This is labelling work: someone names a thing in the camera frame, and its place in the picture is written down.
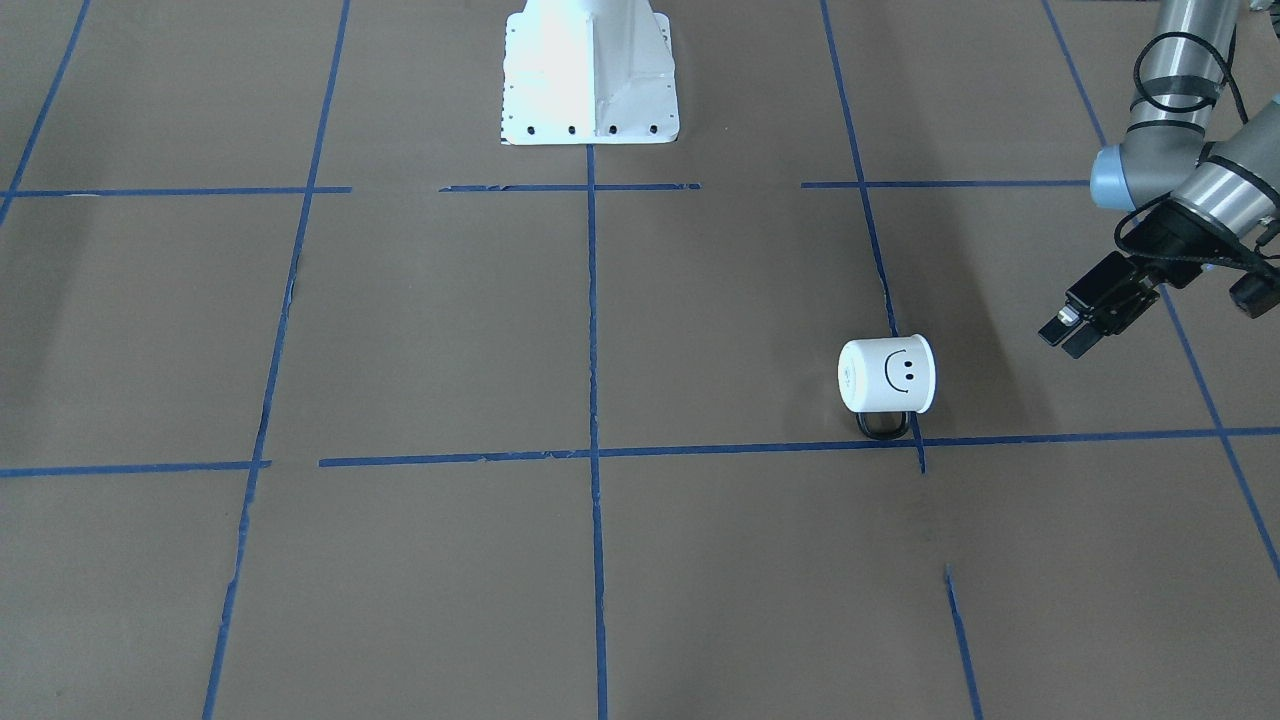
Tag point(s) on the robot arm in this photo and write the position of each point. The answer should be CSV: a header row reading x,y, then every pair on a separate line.
x,y
1196,176

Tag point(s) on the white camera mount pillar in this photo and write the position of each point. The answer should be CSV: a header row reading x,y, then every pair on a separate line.
x,y
588,73

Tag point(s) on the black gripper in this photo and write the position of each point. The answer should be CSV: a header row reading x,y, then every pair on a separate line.
x,y
1166,243

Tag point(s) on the white smiley face mug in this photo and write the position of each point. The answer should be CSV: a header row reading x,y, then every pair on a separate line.
x,y
888,375

